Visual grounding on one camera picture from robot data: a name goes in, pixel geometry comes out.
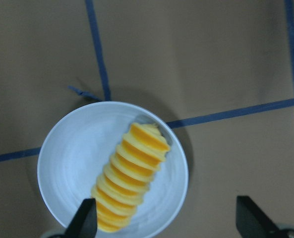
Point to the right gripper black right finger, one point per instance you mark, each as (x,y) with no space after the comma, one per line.
(251,221)

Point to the blue plate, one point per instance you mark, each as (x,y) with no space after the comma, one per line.
(80,144)

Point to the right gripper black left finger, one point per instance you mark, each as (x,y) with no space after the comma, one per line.
(84,223)

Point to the yellow ridged bread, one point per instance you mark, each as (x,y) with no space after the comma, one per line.
(127,176)

